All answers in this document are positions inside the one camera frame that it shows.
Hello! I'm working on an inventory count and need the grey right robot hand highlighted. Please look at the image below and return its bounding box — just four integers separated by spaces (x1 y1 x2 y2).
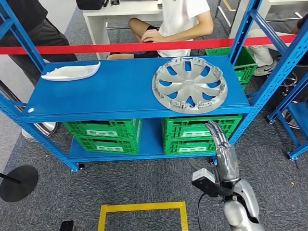
188 120 241 184

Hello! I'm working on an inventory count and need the silver plastic wheel hubcap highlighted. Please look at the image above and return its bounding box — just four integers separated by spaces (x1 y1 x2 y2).
152 56 228 115

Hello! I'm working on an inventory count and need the blue metal shelf rack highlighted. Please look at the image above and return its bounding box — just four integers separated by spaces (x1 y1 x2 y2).
267 71 308 161
0 0 308 173

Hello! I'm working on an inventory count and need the white curved plastic part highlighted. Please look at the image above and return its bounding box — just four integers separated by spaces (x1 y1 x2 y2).
41 61 101 82

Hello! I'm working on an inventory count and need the chrome office chair base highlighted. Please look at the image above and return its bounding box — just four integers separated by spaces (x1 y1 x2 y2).
276 71 299 96

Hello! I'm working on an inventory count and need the yellow floor tape square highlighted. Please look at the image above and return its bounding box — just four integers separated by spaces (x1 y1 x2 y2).
97 201 189 231

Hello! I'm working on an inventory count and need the red barrier belt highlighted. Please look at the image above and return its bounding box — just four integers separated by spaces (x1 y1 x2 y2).
0 34 296 55

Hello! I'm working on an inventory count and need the chrome barrier stanchion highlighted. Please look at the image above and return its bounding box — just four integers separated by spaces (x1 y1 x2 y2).
0 79 58 142

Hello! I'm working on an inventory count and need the black barrier stanchion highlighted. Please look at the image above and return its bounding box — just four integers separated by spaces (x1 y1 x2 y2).
0 165 39 203

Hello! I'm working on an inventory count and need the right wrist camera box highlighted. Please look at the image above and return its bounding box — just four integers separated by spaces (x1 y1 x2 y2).
192 168 241 198

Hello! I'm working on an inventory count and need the black camera cable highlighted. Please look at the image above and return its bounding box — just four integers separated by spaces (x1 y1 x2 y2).
197 192 206 231

